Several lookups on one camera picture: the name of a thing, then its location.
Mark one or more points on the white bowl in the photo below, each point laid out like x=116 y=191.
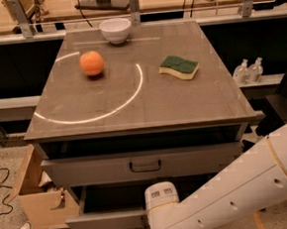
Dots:
x=115 y=30

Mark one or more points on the black monitor stand base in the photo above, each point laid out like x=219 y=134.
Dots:
x=102 y=5

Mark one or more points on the grey drawer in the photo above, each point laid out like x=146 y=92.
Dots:
x=127 y=167
x=122 y=206

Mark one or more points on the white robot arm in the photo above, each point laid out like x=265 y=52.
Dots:
x=255 y=180

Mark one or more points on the orange fruit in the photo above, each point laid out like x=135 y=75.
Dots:
x=91 y=63

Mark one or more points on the right clear plastic bottle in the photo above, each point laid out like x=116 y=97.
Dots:
x=255 y=71

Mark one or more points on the green yellow sponge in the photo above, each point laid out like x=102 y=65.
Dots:
x=179 y=67

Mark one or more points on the cardboard box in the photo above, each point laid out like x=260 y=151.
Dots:
x=46 y=209

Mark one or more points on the grey drawer cabinet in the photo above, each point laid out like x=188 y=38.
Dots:
x=130 y=106

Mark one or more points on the grey top drawer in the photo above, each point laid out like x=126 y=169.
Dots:
x=127 y=167

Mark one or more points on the black office chair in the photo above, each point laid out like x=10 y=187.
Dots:
x=274 y=109

